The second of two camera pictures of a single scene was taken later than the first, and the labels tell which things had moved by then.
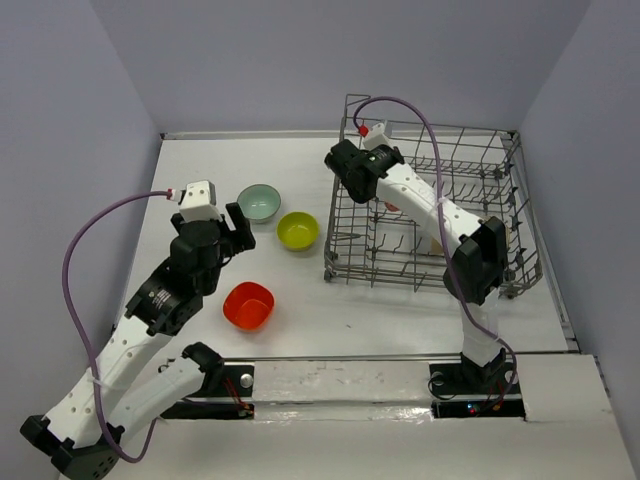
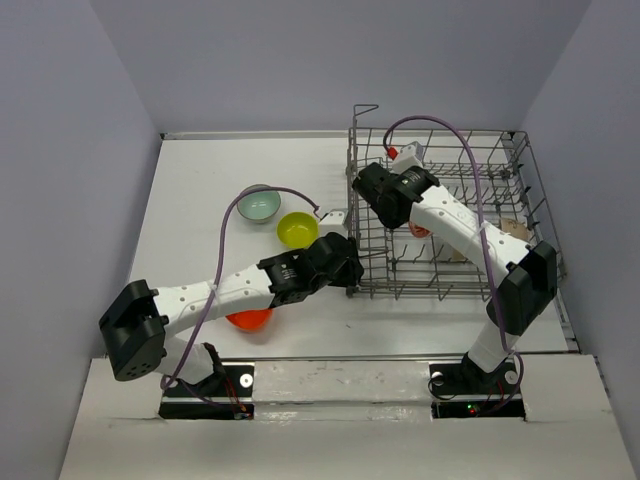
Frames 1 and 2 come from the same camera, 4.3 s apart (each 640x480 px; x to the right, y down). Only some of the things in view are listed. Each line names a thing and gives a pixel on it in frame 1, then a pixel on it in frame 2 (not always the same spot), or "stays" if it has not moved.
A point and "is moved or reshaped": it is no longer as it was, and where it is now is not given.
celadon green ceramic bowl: (259, 202) stays
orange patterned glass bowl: (391, 207) is moved or reshaped
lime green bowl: (297, 231) stays
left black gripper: (241, 239) -> (353, 271)
